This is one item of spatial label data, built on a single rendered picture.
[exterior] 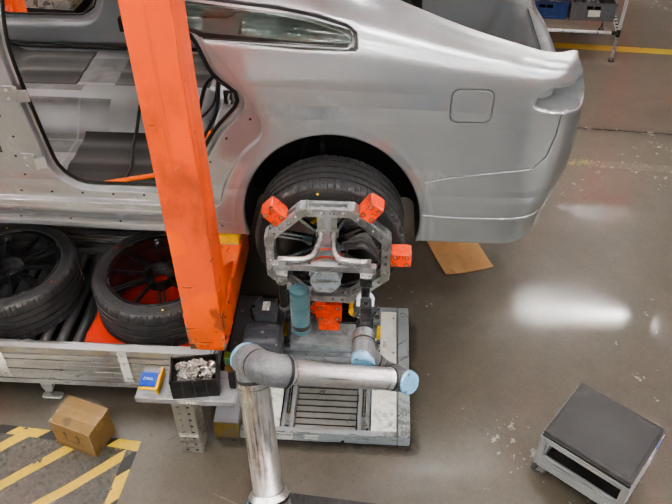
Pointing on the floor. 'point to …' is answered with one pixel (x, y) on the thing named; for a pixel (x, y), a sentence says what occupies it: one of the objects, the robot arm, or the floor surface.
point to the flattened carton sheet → (459, 256)
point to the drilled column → (190, 427)
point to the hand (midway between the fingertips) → (365, 293)
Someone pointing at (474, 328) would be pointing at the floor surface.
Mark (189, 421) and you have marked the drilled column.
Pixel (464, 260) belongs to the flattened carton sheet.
